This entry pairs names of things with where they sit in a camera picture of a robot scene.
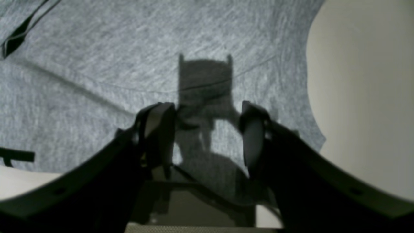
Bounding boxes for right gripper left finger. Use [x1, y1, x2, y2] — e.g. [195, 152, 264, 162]
[1, 102, 176, 233]

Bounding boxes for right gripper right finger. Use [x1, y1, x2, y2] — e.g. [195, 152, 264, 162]
[239, 101, 414, 233]

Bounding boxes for grey T-shirt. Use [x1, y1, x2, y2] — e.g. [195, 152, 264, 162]
[0, 0, 326, 207]

